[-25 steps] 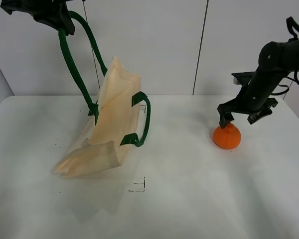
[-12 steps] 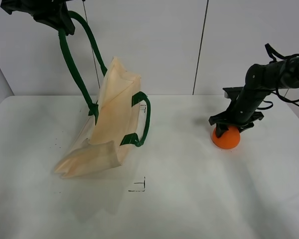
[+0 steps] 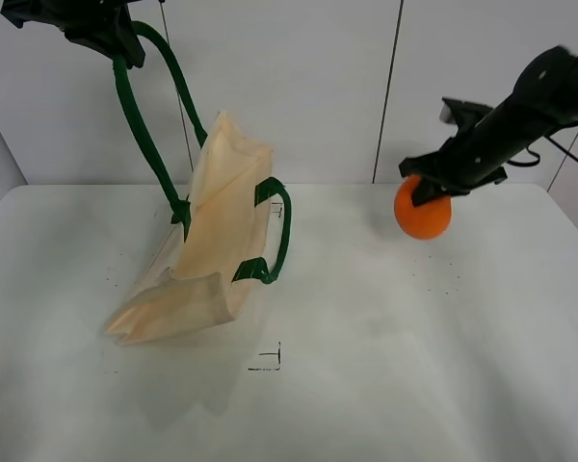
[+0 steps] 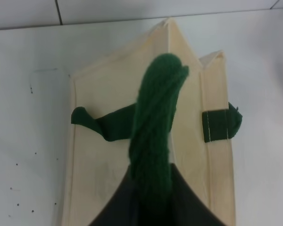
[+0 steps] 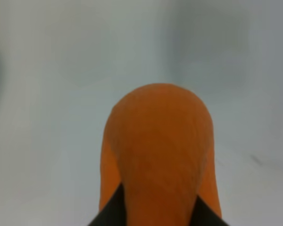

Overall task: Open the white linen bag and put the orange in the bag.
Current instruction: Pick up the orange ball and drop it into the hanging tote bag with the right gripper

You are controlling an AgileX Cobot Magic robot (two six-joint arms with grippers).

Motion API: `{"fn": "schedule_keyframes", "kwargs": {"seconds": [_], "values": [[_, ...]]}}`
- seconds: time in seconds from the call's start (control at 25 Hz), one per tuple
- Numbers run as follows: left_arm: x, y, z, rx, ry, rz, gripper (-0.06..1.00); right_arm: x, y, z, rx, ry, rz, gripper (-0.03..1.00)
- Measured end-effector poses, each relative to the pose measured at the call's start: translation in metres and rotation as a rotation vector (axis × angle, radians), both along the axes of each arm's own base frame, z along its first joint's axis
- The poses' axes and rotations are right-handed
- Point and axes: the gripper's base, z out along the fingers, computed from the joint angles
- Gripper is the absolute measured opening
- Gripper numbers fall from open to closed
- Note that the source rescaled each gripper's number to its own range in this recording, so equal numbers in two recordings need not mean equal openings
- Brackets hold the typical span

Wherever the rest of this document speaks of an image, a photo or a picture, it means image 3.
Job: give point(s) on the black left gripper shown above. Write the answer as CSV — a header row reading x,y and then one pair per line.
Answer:
x,y
98,25

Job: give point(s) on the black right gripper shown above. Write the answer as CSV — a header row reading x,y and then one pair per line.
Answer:
x,y
464,162

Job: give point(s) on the orange fruit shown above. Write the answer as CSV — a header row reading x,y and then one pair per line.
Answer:
x,y
423,222

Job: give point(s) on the white linen bag green handles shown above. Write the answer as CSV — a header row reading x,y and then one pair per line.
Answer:
x,y
231,230

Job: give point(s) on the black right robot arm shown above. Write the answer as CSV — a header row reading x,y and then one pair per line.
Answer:
x,y
544,101

